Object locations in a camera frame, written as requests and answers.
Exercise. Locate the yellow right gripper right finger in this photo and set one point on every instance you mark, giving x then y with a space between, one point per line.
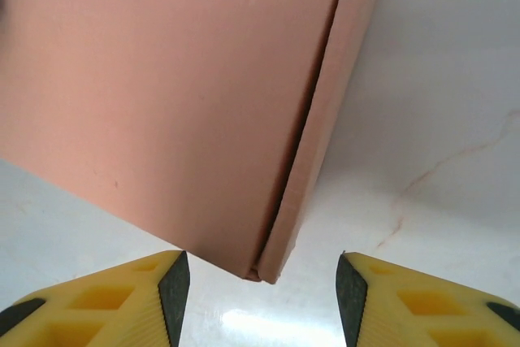
426 314

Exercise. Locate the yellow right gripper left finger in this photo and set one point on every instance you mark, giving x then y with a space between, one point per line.
93 314

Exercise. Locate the orange paper box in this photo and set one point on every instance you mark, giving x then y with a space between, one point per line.
162 99

